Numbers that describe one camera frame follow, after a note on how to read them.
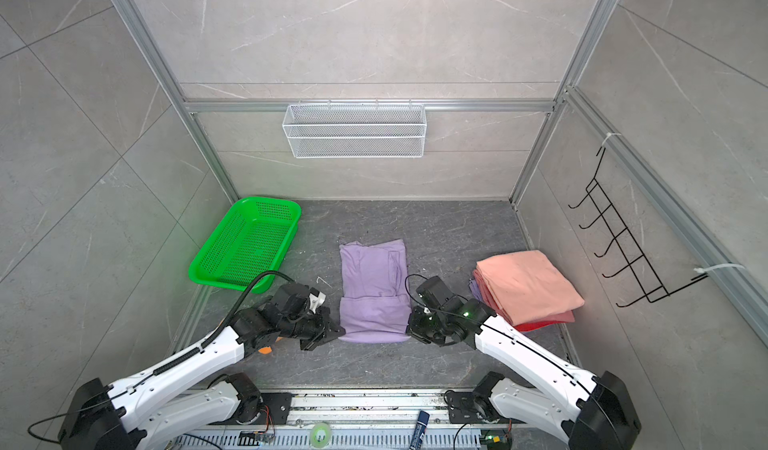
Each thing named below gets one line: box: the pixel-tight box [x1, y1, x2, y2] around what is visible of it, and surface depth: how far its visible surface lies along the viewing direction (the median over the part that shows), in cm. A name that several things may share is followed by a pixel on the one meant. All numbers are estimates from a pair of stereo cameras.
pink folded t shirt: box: [476, 250, 585, 325], surface depth 89 cm
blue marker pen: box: [409, 410, 430, 450], surface depth 70 cm
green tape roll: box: [309, 422, 332, 449], surface depth 71 cm
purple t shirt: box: [338, 239, 411, 344], surface depth 97 cm
